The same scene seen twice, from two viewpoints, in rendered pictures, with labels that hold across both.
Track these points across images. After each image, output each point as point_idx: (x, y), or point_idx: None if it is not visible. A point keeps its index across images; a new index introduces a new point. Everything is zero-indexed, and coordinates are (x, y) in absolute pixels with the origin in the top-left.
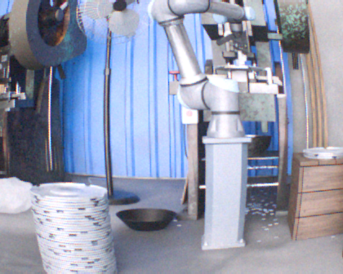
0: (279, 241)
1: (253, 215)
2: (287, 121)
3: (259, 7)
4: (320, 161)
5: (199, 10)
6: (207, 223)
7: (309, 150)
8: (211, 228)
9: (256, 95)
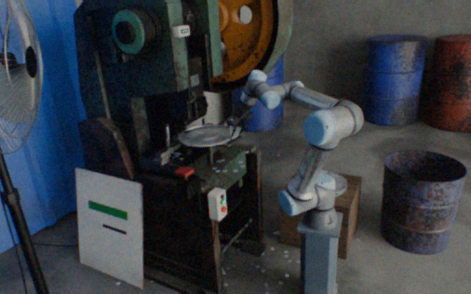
0: (342, 266)
1: (242, 255)
2: None
3: (219, 49)
4: (353, 198)
5: None
6: (329, 289)
7: None
8: (333, 291)
9: (235, 159)
